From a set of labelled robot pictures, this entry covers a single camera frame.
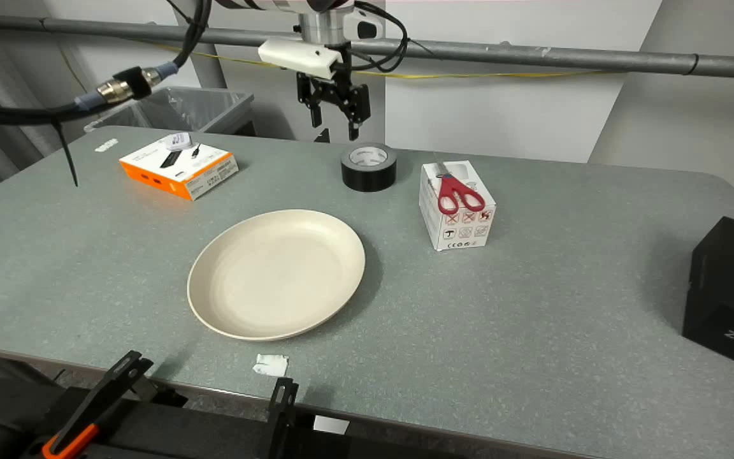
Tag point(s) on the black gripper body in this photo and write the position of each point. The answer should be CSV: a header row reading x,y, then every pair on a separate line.
x,y
332,83

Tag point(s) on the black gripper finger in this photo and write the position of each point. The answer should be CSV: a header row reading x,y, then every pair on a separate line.
x,y
314,105
356,117

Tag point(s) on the black tape roll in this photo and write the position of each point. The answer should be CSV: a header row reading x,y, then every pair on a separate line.
x,y
369,174

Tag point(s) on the cream round plate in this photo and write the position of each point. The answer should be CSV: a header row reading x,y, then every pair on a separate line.
x,y
278,276

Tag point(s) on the grey plastic bin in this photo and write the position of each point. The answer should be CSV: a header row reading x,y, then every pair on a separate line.
x,y
172,112

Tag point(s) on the orange and white box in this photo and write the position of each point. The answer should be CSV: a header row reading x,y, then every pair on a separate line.
x,y
184,174

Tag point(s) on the white box with red scissors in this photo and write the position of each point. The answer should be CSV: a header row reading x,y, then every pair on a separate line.
x,y
459,225

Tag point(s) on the grey metal pipe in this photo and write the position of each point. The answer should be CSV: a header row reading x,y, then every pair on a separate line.
x,y
555,57

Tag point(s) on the white label strip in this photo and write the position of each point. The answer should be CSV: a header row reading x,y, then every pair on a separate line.
x,y
109,145

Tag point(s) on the small white sticker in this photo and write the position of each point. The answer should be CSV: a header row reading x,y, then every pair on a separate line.
x,y
272,365

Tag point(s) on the orange and black clamp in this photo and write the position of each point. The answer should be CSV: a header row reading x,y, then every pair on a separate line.
x,y
90,409

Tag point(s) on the black cardboard box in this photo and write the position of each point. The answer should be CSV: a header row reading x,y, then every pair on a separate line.
x,y
732,298

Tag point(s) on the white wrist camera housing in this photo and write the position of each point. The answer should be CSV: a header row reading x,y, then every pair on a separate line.
x,y
299,57

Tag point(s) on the white label on frame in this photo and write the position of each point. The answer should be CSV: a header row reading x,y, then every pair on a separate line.
x,y
329,424

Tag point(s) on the black metal frame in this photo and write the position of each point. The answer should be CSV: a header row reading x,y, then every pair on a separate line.
x,y
180,430

